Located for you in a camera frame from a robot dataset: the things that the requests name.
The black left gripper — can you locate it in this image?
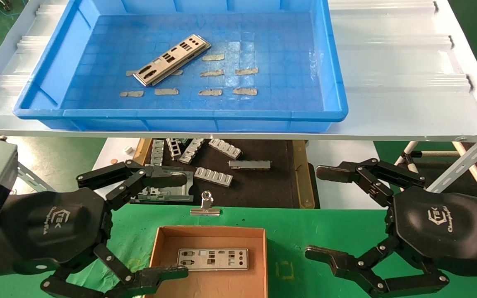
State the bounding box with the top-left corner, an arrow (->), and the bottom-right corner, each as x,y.
0,188 -> 189,298

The silver binder clip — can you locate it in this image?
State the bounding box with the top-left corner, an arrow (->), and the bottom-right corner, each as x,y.
190,190 -> 221,216

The wooden framed black mat tray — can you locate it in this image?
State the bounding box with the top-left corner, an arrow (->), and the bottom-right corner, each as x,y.
116,139 -> 320,209

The brown cardboard box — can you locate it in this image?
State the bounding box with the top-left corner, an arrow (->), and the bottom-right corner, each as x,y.
143,226 -> 269,298

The white frame tube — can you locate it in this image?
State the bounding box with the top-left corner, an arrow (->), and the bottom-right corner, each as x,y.
394,141 -> 419,166

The large grey metal frame assembly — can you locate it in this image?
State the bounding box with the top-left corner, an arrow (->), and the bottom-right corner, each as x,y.
133,166 -> 195,204

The grey perforated shelf brace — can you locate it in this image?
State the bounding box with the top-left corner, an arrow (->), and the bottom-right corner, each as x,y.
15,161 -> 57,193

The grey flat metal bar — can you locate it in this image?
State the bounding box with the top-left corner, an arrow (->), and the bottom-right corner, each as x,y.
228,160 -> 272,171

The blue plastic tray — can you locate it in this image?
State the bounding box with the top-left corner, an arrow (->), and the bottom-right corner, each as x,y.
13,0 -> 349,133

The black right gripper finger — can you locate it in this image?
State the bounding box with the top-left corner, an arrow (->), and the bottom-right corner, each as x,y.
305,236 -> 450,298
316,158 -> 426,207

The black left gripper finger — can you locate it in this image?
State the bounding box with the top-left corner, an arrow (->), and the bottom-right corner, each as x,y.
77,159 -> 188,211

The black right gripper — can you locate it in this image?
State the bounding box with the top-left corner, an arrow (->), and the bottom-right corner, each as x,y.
387,186 -> 477,282

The white perforated shelf brace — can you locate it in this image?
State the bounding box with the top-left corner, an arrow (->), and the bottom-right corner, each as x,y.
427,126 -> 477,195

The grey slotted metal bracket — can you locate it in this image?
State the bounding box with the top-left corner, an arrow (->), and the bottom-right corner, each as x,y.
208,138 -> 243,160
194,167 -> 234,187
151,139 -> 165,166
179,138 -> 206,165
166,138 -> 182,161

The green table cloth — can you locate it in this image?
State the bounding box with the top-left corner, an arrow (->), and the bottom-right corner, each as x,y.
0,201 -> 477,298

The black tube connector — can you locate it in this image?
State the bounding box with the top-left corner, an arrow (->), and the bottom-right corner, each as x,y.
400,151 -> 423,166

